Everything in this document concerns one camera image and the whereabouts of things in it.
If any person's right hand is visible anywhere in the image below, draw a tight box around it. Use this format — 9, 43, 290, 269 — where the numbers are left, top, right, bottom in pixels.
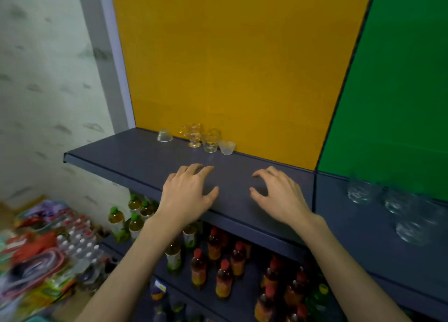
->
249, 166, 326, 240

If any person's left hand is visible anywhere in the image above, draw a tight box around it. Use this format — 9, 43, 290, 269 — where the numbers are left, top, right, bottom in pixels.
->
154, 163, 220, 231

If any cluster of glassware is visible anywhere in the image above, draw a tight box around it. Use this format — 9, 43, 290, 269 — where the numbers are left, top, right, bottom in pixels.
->
179, 122, 222, 153

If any ribbed small glass bowl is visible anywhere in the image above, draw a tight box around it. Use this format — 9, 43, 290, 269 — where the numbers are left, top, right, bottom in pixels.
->
217, 140, 237, 156

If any amber footed mug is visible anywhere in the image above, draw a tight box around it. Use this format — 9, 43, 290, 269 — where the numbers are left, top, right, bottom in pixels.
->
347, 178, 377, 205

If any clear tumbler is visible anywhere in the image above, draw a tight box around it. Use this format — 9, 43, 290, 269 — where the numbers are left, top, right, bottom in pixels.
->
395, 206, 445, 246
383, 188, 415, 216

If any person's left forearm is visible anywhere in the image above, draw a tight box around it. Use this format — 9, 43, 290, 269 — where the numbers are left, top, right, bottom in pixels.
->
75, 215, 184, 322

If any person's right forearm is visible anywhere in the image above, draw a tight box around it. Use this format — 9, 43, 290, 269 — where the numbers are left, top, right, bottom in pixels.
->
297, 218, 412, 322

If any group of red-capped bottles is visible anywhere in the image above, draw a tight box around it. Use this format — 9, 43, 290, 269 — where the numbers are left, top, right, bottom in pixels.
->
190, 226, 317, 322

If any group of green soda bottles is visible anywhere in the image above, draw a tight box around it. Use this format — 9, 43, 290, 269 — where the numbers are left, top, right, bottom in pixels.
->
306, 282, 330, 319

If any pack of small water bottles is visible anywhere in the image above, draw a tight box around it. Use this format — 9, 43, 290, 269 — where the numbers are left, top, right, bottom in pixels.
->
54, 211, 105, 266

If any orange back panel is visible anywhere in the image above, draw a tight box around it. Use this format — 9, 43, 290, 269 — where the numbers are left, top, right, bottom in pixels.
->
109, 0, 377, 172

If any green back panel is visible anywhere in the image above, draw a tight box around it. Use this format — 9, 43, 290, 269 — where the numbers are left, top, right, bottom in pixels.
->
316, 0, 448, 203

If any pile of packaged goods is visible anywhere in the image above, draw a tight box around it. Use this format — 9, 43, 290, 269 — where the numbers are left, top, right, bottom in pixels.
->
0, 199, 109, 322

